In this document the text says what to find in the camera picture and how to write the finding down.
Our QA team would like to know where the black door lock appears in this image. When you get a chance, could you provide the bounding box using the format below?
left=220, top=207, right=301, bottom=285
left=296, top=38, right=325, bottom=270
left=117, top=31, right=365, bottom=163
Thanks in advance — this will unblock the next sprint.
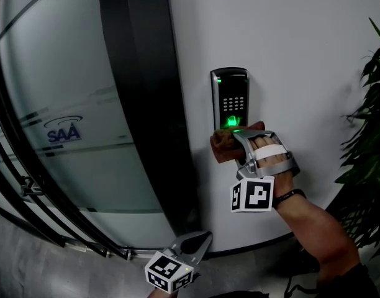
left=20, top=176, right=45, bottom=197

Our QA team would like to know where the green leafy plant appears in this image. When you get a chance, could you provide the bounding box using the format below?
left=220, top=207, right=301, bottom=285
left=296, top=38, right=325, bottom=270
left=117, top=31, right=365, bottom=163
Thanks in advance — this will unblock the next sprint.
left=334, top=17, right=380, bottom=260

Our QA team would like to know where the reddish brown cloth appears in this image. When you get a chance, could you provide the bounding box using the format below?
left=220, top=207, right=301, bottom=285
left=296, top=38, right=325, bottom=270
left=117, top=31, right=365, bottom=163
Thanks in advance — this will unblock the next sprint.
left=210, top=121, right=266, bottom=164

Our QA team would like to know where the person's black sleeve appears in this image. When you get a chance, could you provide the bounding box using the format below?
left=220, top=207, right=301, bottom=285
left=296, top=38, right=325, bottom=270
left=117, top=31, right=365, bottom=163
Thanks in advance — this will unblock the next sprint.
left=315, top=262, right=380, bottom=298

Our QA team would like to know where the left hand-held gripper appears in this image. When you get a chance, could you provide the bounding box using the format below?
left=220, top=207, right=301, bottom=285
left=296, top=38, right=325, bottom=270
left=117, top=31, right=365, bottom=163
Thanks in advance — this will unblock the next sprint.
left=144, top=231, right=213, bottom=294

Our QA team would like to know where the frosted glass panel large logo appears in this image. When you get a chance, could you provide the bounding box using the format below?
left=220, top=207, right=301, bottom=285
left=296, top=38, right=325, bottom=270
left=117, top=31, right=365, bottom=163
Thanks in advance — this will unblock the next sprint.
left=0, top=0, right=178, bottom=251

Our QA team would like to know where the black wristband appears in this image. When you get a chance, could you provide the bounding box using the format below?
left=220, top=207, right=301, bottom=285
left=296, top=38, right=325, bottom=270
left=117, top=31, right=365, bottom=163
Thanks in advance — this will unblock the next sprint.
left=272, top=188, right=307, bottom=210

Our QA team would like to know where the person's right hand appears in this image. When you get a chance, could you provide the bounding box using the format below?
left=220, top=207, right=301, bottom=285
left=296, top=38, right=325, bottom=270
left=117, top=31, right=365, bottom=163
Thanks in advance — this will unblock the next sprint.
left=250, top=135, right=296, bottom=200

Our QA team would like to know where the person's right forearm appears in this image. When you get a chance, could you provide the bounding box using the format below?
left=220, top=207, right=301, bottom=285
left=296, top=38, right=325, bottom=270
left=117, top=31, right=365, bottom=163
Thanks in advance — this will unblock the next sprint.
left=275, top=192, right=361, bottom=287

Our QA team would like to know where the black door frame post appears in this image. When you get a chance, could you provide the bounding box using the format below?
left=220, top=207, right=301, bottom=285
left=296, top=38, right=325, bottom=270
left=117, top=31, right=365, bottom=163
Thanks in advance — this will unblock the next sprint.
left=98, top=0, right=209, bottom=251

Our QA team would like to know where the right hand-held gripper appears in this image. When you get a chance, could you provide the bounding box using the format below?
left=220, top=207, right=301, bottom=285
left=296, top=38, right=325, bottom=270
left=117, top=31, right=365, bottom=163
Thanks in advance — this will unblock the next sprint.
left=230, top=130, right=301, bottom=212

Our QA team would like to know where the frosted glass door small logo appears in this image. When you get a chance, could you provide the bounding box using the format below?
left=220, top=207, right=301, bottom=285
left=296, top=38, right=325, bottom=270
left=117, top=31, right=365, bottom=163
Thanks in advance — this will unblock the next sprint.
left=0, top=104, right=66, bottom=248

